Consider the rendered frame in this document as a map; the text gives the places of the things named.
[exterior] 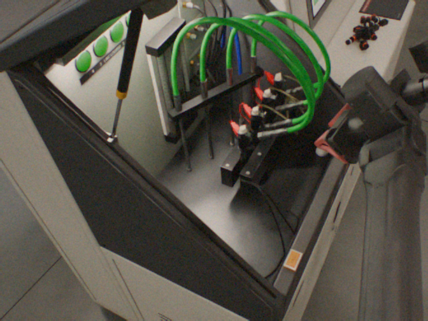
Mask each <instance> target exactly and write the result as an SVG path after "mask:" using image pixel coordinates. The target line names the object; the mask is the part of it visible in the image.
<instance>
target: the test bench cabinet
mask: <svg viewBox="0 0 428 321"><path fill-rule="evenodd" d="M352 166H353V165H352ZM352 166H351V170H352ZM351 170H350V173H351ZM349 177H350V174H349ZM349 177H348V180H349ZM347 184H348V181H347ZM347 184H346V187H347ZM345 191H346V188H345ZM344 195H345V192H344ZM344 195H343V198H344ZM342 202H343V199H342ZM342 202H341V205H342ZM340 209H341V206H340ZM340 209H339V211H338V214H339V212H340ZM337 218H338V215H337ZM337 218H336V220H337ZM335 225H336V222H335ZM335 225H334V227H335ZM333 232H334V230H333ZM332 235H333V233H332ZM331 239H332V237H331ZM330 244H331V241H330ZM330 244H329V246H330ZM100 248H101V250H102V252H103V254H104V256H105V257H106V260H107V261H108V264H109V265H110V267H111V269H112V271H113V273H114V274H115V275H116V277H117V279H118V281H119V283H120V284H121V286H122V288H123V290H124V292H125V294H126V296H127V298H128V300H129V302H130V304H131V306H132V308H133V310H134V311H135V313H136V315H137V317H138V318H139V321H249V320H247V319H245V318H243V317H241V316H239V315H237V314H235V313H233V312H231V311H229V310H227V309H225V308H223V307H221V306H219V305H217V304H215V303H214V302H212V301H210V300H208V299H206V298H204V297H202V296H200V295H198V294H196V293H194V292H192V291H190V290H187V289H185V288H183V287H181V286H179V285H177V284H175V283H173V282H171V281H169V280H167V279H165V278H163V277H161V276H159V275H157V274H155V273H153V272H151V271H149V270H147V269H145V268H143V267H141V266H139V265H137V264H135V263H133V262H131V261H129V260H127V259H125V258H123V257H121V256H119V255H117V254H115V253H113V252H111V251H109V250H107V249H105V248H103V247H101V246H100ZM328 251H329V248H328ZM328 251H327V253H328ZM326 256H327V255H326Z"/></svg>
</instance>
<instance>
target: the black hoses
mask: <svg viewBox="0 0 428 321"><path fill-rule="evenodd" d="M205 1H206V2H207V3H208V4H209V5H210V6H211V8H212V10H213V12H214V14H215V17H218V13H217V11H216V8H215V7H214V5H213V4H212V3H211V1H210V0H205ZM219 1H220V2H221V3H222V6H223V18H226V7H225V3H224V1H223V0H219ZM192 7H193V8H197V9H198V10H199V11H200V12H201V13H202V15H203V16H204V17H207V15H206V14H205V12H204V11H203V10H202V8H201V7H200V6H198V5H196V4H193V6H192ZM207 27H208V28H207V29H204V31H206V32H207V31H208V29H209V28H210V24H207ZM223 31H224V25H222V26H221V30H220V34H219V37H218V40H217V34H218V29H216V30H215V35H214V34H212V35H211V37H212V38H213V46H212V49H211V55H210V45H211V37H210V40H209V42H208V46H207V53H206V61H205V72H206V79H207V78H208V77H209V76H210V79H211V81H212V82H213V84H214V85H218V81H219V76H218V69H217V68H216V65H217V63H218V60H219V58H220V56H221V54H222V48H221V46H220V41H221V39H222V34H223ZM216 44H217V46H216V48H215V45H216ZM218 49H219V53H218V56H217V52H218ZM214 52H215V53H214ZM209 56H210V59H209ZM216 56H217V59H216V61H215V58H216ZM208 60H209V61H208ZM214 62H215V63H214ZM213 70H215V72H216V81H215V80H214V79H213V76H212V74H211V73H212V72H213ZM193 79H194V80H195V79H197V80H198V81H199V82H200V83H199V84H197V83H196V82H195V81H193ZM193 79H190V84H192V83H193V84H194V85H195V86H196V87H200V86H201V79H200V78H199V77H198V76H197V75H196V74H194V77H193Z"/></svg>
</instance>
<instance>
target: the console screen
mask: <svg viewBox="0 0 428 321"><path fill-rule="evenodd" d="M331 1H332V0H306V7H307V12H308V21H309V27H310V28H311V29H312V30H313V28H314V27H315V26H316V24H317V22H318V21H319V20H320V18H321V16H322V15H323V14H324V11H325V10H326V8H327V7H328V5H329V4H330V2H331Z"/></svg>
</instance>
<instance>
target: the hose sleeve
mask: <svg viewBox="0 0 428 321"><path fill-rule="evenodd" d="M288 128H289V127H284V128H281V129H275V130H272V131H265V132H263V133H262V137H263V138H265V139H266V138H272V137H277V136H284V135H287V134H290V133H289V132H288Z"/></svg>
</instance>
